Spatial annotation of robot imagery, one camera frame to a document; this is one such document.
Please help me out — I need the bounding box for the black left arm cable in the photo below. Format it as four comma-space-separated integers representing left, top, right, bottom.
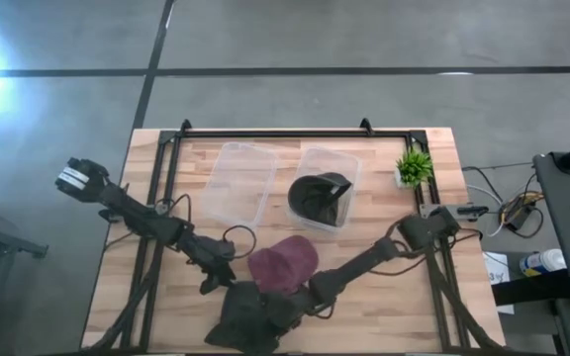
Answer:
154, 192, 258, 260

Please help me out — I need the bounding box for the black metal table frame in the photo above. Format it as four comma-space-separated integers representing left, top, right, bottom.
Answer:
85, 118, 507, 355

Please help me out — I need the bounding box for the bundle of floor cables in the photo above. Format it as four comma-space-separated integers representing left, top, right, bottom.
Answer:
461, 160, 546, 240

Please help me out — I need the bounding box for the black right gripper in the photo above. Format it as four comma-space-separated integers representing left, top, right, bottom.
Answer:
247, 286, 327, 342

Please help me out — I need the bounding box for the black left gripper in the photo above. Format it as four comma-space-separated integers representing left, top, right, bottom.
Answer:
185, 233, 239, 297

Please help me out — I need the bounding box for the black cloth hat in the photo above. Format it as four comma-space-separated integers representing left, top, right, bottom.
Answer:
204, 280, 287, 355

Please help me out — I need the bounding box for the white paper sheet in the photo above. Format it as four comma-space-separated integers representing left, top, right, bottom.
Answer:
482, 250, 516, 316

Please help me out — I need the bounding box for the clear plastic container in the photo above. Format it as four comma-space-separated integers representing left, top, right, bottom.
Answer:
285, 145, 363, 234

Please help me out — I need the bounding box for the grey box with black camera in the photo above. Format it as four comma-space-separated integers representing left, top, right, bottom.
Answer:
419, 202, 490, 221

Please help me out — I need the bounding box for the maroon cap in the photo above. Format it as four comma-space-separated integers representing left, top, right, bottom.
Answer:
246, 234, 320, 297

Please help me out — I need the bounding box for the small green potted plant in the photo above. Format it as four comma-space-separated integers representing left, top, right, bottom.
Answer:
394, 147, 435, 190

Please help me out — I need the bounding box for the brown right arm cable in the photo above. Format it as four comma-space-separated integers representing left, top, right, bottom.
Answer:
366, 213, 484, 278

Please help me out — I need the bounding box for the grey side table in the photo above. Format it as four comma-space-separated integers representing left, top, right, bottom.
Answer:
532, 150, 570, 317

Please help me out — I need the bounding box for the black cap with strap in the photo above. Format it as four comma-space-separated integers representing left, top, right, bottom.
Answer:
287, 171, 354, 228

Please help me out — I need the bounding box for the clear plastic container lid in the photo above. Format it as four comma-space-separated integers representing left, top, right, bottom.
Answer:
199, 141, 279, 229

